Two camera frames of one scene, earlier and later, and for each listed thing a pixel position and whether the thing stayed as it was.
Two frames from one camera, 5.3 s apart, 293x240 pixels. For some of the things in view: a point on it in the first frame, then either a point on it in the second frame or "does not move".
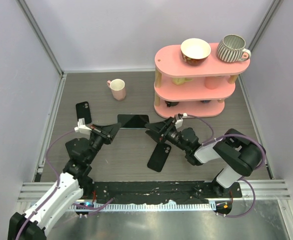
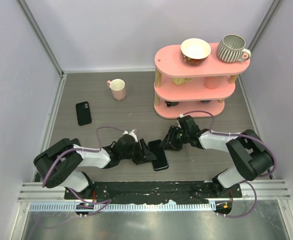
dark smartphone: x=133 y=121 -> x=161 y=162
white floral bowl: x=195 y=51 does not move
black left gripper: x=107 y=132 -> x=144 y=155
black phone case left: x=83 y=111 does not move
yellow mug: x=181 y=81 does not move
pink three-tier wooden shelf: x=198 y=91 does not move
